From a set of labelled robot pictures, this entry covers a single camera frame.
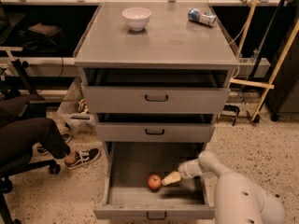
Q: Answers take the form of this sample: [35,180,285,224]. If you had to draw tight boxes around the black office chair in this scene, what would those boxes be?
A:
[0,149,62,224]

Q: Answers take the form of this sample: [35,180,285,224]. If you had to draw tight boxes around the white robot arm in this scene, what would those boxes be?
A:
[162,150,285,224]

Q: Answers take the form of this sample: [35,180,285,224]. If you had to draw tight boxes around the white ceramic bowl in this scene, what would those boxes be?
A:
[122,7,151,31]

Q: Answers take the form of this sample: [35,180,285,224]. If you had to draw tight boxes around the grey top drawer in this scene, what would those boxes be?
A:
[82,68,230,114]

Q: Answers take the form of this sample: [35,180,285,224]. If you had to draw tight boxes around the grey drawer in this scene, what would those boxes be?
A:
[95,113,215,143]
[82,68,230,114]
[93,142,214,221]

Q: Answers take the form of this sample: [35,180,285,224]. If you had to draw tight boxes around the black floor clamp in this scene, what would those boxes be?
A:
[220,105,240,126]

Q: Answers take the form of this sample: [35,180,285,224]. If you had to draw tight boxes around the grey bottom drawer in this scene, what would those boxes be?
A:
[93,142,214,221]

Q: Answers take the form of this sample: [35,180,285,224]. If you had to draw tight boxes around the red apple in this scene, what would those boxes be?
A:
[148,174,162,190]

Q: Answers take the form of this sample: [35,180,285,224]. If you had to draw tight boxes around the seated person dark trousers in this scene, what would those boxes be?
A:
[0,95,76,164]

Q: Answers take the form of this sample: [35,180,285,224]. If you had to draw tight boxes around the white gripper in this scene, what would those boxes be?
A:
[162,159,204,186]

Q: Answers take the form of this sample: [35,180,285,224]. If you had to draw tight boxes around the grey middle drawer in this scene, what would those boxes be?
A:
[95,113,215,143]

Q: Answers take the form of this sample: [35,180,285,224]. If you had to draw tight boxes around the grey metal drawer cabinet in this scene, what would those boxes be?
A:
[73,2,240,159]

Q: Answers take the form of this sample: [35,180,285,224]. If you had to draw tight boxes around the black white sneaker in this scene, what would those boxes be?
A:
[64,148,101,170]

